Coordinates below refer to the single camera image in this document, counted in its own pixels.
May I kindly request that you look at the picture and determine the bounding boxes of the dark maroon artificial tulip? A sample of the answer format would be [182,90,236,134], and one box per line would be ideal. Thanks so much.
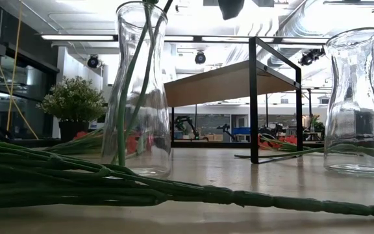
[112,0,174,165]

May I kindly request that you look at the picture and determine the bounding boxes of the small red flower bunch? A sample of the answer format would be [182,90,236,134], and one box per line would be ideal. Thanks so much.
[257,133,305,153]

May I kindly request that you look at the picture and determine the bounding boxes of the clear glass vase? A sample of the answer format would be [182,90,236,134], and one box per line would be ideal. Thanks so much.
[323,27,374,178]
[101,1,172,179]

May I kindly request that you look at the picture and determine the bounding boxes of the potted green plant white flowers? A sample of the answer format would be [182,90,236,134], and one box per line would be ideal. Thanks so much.
[36,75,107,141]

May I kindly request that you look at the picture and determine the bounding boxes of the long ceiling light strip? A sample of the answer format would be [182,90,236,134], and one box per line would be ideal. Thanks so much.
[40,33,374,46]

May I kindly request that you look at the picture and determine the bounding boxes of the purple artificial flower bunch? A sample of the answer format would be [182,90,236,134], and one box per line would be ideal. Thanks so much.
[0,138,374,219]

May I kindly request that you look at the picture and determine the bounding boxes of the black ceiling camera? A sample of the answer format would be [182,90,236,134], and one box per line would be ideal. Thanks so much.
[298,47,326,67]
[86,54,100,69]
[194,51,207,65]

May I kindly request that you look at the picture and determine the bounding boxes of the wooden shelf black metal frame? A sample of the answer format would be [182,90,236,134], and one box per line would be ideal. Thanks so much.
[164,36,305,164]

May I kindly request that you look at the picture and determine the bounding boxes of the black metal table frame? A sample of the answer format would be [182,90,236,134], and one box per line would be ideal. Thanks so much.
[10,138,326,150]

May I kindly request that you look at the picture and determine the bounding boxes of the yellow cable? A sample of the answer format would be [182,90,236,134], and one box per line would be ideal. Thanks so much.
[0,0,40,140]
[6,18,22,131]

